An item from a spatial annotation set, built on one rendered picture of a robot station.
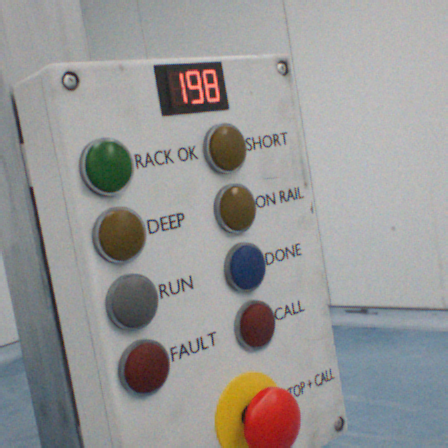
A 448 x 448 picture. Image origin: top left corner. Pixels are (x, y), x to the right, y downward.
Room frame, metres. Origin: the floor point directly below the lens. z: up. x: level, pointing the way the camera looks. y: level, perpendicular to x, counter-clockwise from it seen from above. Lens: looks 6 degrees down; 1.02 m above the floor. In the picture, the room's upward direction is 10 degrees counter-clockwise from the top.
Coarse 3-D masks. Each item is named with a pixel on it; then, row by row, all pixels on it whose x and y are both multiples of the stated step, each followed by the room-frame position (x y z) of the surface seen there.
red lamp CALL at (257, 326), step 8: (256, 304) 0.40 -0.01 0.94; (248, 312) 0.39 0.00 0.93; (256, 312) 0.39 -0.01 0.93; (264, 312) 0.40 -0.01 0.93; (248, 320) 0.39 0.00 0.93; (256, 320) 0.39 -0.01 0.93; (264, 320) 0.40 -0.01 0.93; (272, 320) 0.40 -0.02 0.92; (248, 328) 0.39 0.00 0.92; (256, 328) 0.39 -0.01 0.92; (264, 328) 0.39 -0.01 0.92; (272, 328) 0.40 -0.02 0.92; (248, 336) 0.39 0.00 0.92; (256, 336) 0.39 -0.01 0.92; (264, 336) 0.39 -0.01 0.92; (248, 344) 0.39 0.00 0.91; (256, 344) 0.39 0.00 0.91; (264, 344) 0.40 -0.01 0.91
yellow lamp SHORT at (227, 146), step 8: (224, 128) 0.39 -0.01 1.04; (232, 128) 0.40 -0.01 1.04; (216, 136) 0.39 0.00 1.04; (224, 136) 0.39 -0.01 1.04; (232, 136) 0.39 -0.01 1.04; (240, 136) 0.40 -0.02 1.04; (216, 144) 0.39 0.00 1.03; (224, 144) 0.39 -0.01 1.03; (232, 144) 0.39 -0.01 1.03; (240, 144) 0.40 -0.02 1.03; (216, 152) 0.39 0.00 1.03; (224, 152) 0.39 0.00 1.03; (232, 152) 0.39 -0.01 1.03; (240, 152) 0.40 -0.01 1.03; (216, 160) 0.39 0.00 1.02; (224, 160) 0.39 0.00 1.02; (232, 160) 0.39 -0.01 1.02; (240, 160) 0.40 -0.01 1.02; (224, 168) 0.39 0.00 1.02; (232, 168) 0.39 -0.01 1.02
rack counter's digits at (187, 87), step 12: (168, 72) 0.38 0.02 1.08; (180, 72) 0.38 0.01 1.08; (192, 72) 0.39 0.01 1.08; (204, 72) 0.39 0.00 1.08; (216, 72) 0.40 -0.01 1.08; (168, 84) 0.38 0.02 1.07; (180, 84) 0.38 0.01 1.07; (192, 84) 0.39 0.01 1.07; (204, 84) 0.39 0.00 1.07; (216, 84) 0.40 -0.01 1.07; (180, 96) 0.38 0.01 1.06; (192, 96) 0.39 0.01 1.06; (204, 96) 0.39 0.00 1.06; (216, 96) 0.40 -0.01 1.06
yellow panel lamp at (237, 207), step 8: (224, 192) 0.39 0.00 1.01; (232, 192) 0.39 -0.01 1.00; (240, 192) 0.39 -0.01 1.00; (248, 192) 0.40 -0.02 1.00; (224, 200) 0.39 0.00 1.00; (232, 200) 0.39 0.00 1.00; (240, 200) 0.39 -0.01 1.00; (248, 200) 0.40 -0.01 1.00; (224, 208) 0.39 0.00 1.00; (232, 208) 0.39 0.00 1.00; (240, 208) 0.39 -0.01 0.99; (248, 208) 0.40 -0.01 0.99; (224, 216) 0.39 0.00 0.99; (232, 216) 0.39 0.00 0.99; (240, 216) 0.39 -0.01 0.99; (248, 216) 0.40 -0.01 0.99; (232, 224) 0.39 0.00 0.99; (240, 224) 0.39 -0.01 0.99; (248, 224) 0.40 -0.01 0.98
